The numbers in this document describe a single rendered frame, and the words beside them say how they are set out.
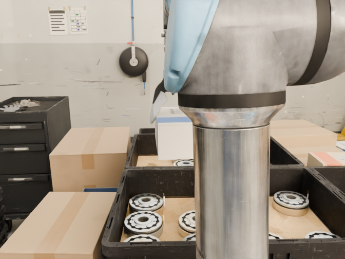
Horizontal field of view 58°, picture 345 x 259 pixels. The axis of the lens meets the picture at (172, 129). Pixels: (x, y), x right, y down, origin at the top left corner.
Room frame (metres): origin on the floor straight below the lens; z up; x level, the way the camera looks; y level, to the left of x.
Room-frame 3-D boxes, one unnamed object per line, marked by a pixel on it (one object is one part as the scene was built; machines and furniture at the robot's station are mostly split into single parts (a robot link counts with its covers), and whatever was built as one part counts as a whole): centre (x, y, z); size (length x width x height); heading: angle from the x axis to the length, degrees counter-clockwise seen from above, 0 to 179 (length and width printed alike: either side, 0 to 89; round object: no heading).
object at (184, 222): (0.73, -0.07, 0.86); 0.10 x 0.10 x 0.01
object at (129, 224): (0.73, 0.08, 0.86); 0.10 x 0.10 x 0.01
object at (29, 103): (2.33, 1.12, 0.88); 0.29 x 0.22 x 0.03; 5
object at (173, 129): (0.80, -0.02, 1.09); 0.20 x 0.12 x 0.09; 5
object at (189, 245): (0.73, 0.00, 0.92); 0.40 x 0.30 x 0.02; 2
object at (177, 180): (0.73, 0.00, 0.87); 0.40 x 0.30 x 0.11; 2
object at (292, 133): (1.54, -0.57, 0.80); 0.40 x 0.30 x 0.20; 98
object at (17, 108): (2.10, 1.12, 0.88); 0.25 x 0.19 x 0.03; 5
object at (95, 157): (1.34, 0.35, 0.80); 0.40 x 0.30 x 0.20; 6
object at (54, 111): (2.22, 1.06, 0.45); 0.60 x 0.45 x 0.90; 5
